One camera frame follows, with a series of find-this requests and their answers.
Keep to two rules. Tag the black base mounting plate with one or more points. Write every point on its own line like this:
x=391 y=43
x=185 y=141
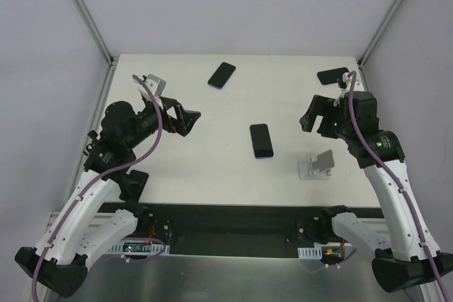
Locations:
x=234 y=231

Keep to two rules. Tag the left white cable duct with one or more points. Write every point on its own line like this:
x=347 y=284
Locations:
x=139 y=248

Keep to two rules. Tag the right white cable duct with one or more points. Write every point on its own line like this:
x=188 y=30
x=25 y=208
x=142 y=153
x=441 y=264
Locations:
x=318 y=252

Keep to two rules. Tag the white cable duct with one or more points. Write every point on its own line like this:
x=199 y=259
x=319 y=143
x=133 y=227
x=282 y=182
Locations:
x=139 y=248
x=318 y=252

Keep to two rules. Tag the black phone stand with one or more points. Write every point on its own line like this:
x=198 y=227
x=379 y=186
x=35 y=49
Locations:
x=132 y=185

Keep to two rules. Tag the aluminium frame post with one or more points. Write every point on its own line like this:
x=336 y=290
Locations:
x=380 y=31
x=94 y=31

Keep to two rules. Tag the silver phone stand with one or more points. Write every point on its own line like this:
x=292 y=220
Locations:
x=317 y=167
x=155 y=84

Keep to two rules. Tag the right aluminium frame post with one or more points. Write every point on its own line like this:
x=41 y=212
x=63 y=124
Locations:
x=380 y=31

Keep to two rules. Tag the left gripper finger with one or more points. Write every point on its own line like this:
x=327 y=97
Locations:
x=174 y=109
x=189 y=120

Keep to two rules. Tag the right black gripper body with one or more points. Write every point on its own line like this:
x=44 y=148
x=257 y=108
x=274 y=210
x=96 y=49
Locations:
x=326 y=118

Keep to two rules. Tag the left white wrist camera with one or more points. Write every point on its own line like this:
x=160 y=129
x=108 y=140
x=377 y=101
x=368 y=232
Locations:
x=144 y=90

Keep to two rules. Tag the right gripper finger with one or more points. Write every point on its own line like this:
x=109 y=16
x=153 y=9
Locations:
x=307 y=120
x=317 y=105

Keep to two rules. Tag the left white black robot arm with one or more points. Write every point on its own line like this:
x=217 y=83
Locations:
x=104 y=207

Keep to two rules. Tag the left aluminium frame post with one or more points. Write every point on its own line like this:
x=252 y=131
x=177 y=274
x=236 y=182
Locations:
x=94 y=31

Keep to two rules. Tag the blue-edged black phone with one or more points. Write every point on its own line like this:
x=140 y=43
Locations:
x=221 y=75
x=261 y=141

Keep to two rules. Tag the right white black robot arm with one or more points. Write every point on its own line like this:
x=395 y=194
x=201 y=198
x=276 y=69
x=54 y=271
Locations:
x=409 y=255

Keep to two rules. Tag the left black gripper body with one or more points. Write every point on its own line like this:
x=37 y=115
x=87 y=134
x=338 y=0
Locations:
x=168 y=114

